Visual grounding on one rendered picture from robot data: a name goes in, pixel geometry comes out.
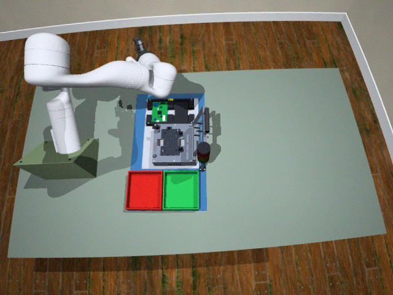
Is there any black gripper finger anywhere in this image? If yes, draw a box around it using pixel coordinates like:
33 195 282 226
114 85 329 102
133 36 146 55

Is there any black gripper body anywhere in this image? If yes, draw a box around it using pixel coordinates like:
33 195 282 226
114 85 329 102
136 48 152 61

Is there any red bin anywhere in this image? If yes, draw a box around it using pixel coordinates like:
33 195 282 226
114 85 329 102
125 171 163 211

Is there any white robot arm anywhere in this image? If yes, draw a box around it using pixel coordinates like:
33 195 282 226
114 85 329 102
24 33 177 154

